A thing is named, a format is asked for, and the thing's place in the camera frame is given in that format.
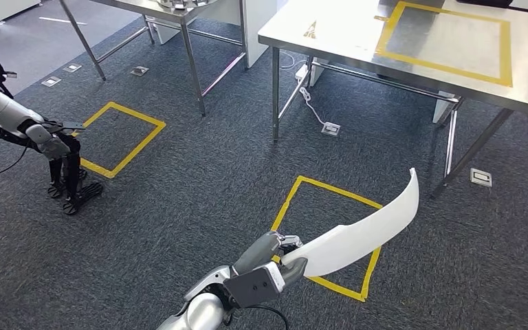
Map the white curved plastic car part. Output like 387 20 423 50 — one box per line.
281 167 420 278

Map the silver black humanoid robot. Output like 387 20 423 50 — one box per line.
0 27 104 216

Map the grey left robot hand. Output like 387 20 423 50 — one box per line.
232 230 309 289

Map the yellow floor tape square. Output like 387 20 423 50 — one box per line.
270 175 384 303
71 101 167 179

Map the white floor cable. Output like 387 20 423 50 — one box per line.
298 85 333 127

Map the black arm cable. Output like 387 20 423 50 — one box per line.
227 304 290 330

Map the large yellow tape rectangle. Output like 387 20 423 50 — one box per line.
375 1 514 87

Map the white counter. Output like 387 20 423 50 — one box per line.
241 0 279 70

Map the stainless steel table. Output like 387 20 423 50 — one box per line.
58 0 249 117

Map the white power strip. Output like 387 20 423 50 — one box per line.
294 63 311 87

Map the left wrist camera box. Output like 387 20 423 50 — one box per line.
223 261 287 309

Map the stainless steel workbench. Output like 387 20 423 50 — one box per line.
258 0 528 199

